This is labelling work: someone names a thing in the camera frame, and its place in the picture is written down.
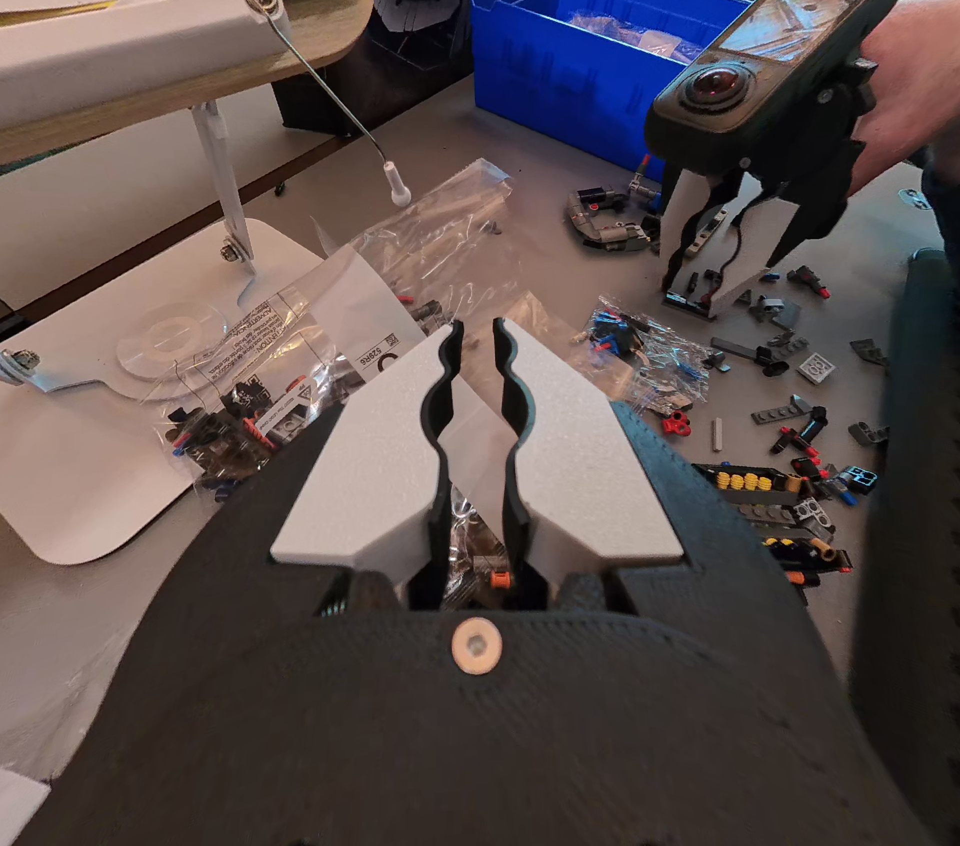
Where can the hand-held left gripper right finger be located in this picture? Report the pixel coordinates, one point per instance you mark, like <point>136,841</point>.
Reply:
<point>592,486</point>

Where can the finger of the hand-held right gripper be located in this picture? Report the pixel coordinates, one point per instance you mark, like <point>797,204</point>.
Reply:
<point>765,231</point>
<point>682,216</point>

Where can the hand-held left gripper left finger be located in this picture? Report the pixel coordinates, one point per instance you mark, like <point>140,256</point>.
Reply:
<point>360,486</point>

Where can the black lego panel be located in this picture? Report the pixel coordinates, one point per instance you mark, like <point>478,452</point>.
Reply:
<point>686,302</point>

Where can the red lego connector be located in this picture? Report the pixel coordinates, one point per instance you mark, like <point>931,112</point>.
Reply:
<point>676,424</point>

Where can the clear crimped plastic bag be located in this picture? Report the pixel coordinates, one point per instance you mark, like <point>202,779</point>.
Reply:
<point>435,238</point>

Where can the blue orange lego subassembly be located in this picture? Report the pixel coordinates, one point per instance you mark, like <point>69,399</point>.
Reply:
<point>645,186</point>

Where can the grey black lego subassembly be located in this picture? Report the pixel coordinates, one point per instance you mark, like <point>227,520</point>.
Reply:
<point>607,223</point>

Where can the partly built lego car chassis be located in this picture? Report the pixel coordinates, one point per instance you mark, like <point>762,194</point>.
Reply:
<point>750,482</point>

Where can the large clear lego parts bag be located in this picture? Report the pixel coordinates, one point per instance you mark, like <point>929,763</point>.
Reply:
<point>352,313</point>

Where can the scattered loose lego pieces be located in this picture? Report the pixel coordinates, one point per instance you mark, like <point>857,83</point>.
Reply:
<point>772,415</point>

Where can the person's right hand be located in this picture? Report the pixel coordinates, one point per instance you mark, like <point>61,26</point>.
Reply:
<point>915,81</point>

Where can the small clear bag blue pins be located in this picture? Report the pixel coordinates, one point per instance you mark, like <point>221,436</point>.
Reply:
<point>645,358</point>

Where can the crumpled clear plastic bag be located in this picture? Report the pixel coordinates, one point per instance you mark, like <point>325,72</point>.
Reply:
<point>637,36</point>

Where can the blue plastic bin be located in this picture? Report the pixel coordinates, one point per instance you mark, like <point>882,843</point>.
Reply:
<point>540,88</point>

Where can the clear round plastic disc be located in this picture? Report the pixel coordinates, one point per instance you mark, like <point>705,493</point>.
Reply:
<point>165,343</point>

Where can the dark perforated pad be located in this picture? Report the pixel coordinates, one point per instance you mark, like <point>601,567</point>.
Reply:
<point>915,523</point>

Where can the white wooden book stand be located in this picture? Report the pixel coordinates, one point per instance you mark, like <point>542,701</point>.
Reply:
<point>112,51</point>

